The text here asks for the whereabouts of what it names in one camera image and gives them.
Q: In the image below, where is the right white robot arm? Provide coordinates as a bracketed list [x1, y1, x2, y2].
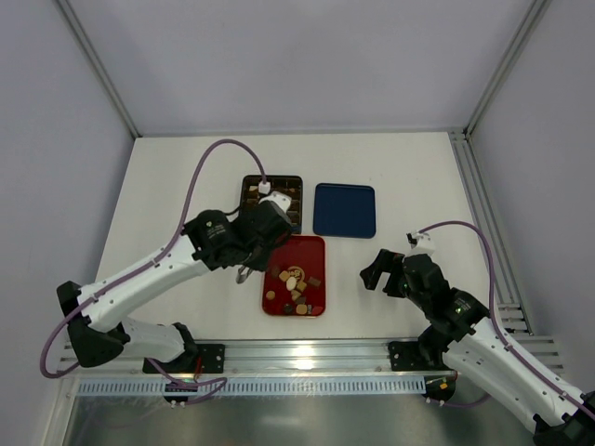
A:
[360, 249, 594, 445]

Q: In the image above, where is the white oval chocolate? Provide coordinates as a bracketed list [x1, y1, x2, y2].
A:
[285, 277, 298, 291]

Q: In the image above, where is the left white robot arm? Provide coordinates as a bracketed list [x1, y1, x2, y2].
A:
[57, 192, 292, 373]

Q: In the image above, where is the right frame post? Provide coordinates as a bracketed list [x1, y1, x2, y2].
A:
[463, 0, 551, 138]

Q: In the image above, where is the left frame post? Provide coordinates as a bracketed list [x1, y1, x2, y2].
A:
[53, 0, 141, 139]

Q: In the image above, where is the brown rectangular chocolate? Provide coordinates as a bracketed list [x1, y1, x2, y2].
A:
[307, 277, 322, 287]

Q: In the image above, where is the red lacquer tray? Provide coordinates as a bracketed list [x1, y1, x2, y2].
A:
[261, 235, 326, 318]

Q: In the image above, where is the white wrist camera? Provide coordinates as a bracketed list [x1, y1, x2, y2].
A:
[406, 231, 435, 256]
[259, 190, 292, 214]

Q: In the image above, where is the frame post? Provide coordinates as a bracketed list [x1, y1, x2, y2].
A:
[463, 0, 551, 138]
[53, 0, 141, 139]

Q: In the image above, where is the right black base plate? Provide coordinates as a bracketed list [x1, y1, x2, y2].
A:
[388, 340, 449, 372]

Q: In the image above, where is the aluminium rail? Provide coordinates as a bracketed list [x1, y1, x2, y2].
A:
[55, 334, 557, 380]
[449, 132, 534, 336]

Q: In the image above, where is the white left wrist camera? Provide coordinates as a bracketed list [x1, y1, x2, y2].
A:
[259, 190, 292, 214]

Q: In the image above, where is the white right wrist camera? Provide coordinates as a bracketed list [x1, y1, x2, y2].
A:
[406, 231, 435, 256]

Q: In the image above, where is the aluminium front rail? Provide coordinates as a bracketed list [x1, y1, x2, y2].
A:
[55, 334, 557, 380]

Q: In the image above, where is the dark blue box lid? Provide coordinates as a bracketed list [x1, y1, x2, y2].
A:
[312, 183, 377, 239]

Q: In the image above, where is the slotted grey cable duct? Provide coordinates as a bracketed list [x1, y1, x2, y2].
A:
[76, 374, 426, 398]

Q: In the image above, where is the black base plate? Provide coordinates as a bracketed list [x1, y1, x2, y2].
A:
[142, 343, 226, 374]
[388, 340, 449, 372]

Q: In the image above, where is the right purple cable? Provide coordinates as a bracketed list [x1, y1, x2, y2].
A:
[417, 220, 595, 409]

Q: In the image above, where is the aluminium right rail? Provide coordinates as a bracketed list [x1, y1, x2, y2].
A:
[449, 132, 534, 336]

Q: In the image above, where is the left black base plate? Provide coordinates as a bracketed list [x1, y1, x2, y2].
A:
[142, 343, 226, 374]

